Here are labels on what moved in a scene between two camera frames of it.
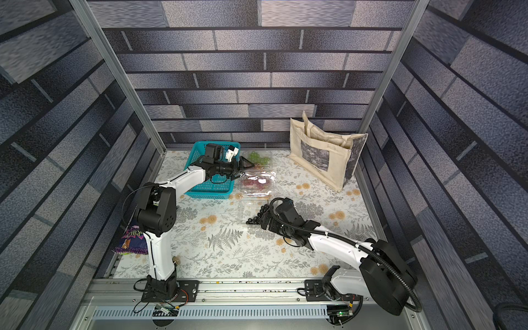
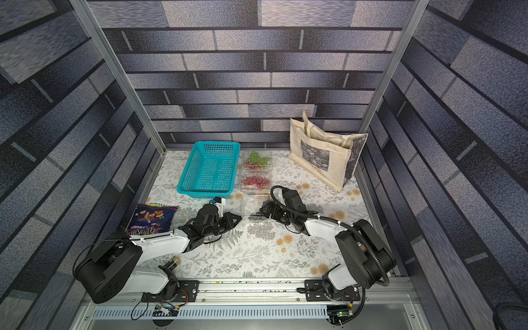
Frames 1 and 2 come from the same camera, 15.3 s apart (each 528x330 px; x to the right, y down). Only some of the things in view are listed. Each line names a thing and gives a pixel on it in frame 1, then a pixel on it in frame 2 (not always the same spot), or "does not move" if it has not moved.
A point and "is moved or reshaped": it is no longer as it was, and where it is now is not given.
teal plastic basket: x=216 y=186 does not move
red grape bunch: x=257 y=182 does not move
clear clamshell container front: x=261 y=158 does not move
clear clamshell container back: x=249 y=203 is moved or reshaped
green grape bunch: x=256 y=158 does not move
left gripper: x=236 y=170 → x=229 y=217
